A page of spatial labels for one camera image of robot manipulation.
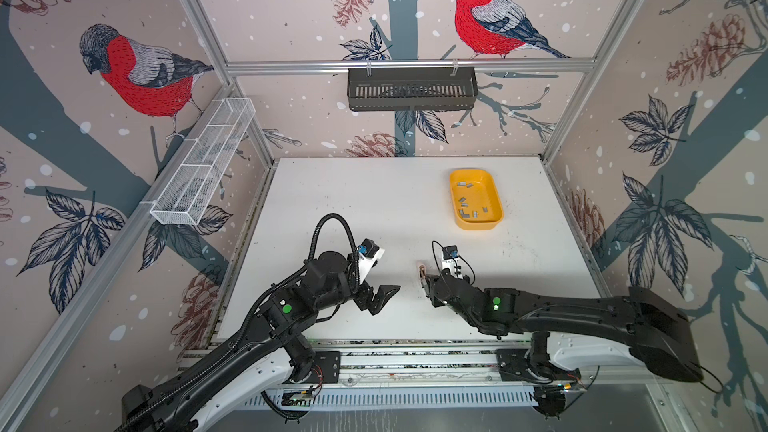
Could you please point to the white wire mesh basket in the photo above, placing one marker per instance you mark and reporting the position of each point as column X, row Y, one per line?
column 194, row 183

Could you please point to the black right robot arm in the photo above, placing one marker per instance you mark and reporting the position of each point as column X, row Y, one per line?
column 656, row 333

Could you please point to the yellow plastic tray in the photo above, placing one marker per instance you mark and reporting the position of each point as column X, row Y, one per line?
column 483, row 193

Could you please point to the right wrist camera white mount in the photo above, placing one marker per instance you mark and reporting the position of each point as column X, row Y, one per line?
column 449, row 261

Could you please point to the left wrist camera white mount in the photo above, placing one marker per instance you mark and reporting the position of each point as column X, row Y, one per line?
column 369, row 253

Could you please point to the black hanging wire basket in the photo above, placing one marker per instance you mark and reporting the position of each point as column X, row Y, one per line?
column 412, row 89

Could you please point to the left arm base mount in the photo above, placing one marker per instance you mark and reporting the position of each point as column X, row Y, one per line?
column 297, row 395

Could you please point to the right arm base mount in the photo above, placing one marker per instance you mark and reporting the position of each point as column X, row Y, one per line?
column 540, row 366

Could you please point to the aluminium cage frame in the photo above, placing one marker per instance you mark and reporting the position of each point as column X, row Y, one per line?
column 34, row 116

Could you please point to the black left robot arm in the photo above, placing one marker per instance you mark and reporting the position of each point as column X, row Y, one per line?
column 269, row 348

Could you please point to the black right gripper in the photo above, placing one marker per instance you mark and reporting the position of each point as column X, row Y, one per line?
column 431, row 286

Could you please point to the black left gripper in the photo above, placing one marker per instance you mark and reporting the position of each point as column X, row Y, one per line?
column 379, row 299

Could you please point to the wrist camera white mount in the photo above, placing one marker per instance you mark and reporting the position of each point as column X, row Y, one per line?
column 369, row 253
column 449, row 261

